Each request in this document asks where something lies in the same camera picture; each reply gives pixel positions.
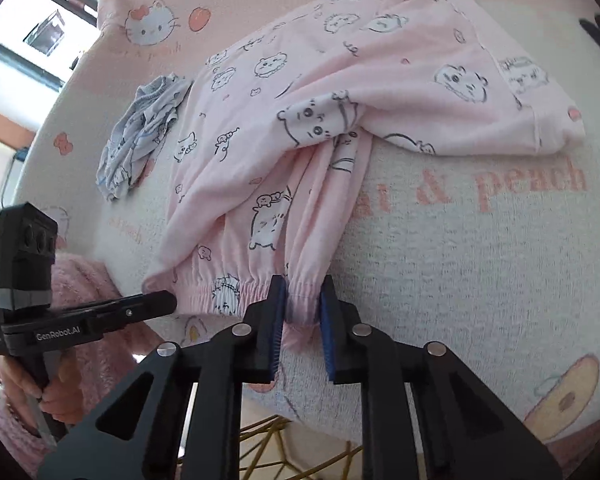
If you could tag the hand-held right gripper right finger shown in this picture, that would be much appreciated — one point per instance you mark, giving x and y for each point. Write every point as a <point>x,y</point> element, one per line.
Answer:
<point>328,335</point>

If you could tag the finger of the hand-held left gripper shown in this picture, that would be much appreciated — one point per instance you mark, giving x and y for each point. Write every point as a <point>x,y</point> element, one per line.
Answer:
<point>140,307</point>

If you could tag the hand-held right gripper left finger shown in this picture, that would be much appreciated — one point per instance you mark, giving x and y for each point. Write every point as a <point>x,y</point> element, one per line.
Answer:
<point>277,330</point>

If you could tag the pale blue printed garment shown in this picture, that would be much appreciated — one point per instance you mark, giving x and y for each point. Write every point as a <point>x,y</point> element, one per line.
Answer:
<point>135,130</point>

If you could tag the pink bear print pajama pants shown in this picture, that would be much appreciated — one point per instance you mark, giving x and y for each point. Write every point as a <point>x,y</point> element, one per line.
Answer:
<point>330,60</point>

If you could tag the person's left hand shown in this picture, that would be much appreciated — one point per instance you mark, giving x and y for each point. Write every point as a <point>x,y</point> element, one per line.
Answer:
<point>62,400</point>

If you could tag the pink cat printed blanket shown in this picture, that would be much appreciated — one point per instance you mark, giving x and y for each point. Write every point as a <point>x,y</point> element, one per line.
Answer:
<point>430,270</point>

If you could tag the window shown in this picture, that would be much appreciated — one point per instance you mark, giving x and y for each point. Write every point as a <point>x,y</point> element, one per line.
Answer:
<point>40,35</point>

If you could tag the navy shorts with white stripes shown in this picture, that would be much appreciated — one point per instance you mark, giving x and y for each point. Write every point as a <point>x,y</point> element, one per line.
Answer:
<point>592,27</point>

